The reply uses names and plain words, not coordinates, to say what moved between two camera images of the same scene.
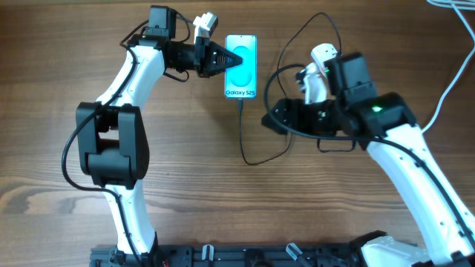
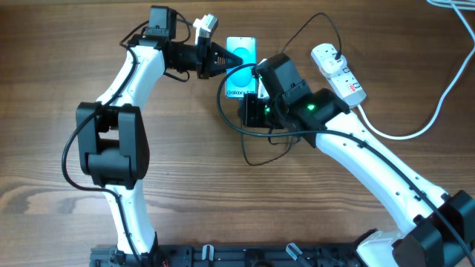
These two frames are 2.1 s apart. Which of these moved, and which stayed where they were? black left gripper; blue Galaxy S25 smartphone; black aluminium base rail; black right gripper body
Moved: black right gripper body
Stayed: blue Galaxy S25 smartphone; black aluminium base rail; black left gripper
